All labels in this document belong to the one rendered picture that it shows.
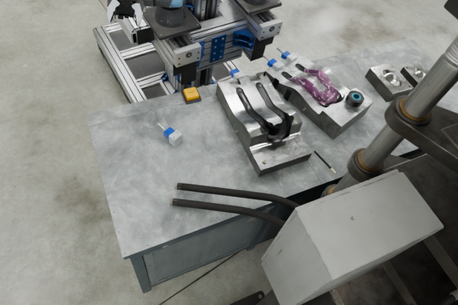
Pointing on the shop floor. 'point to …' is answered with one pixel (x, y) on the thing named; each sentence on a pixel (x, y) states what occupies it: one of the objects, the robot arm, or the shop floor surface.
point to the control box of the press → (343, 238)
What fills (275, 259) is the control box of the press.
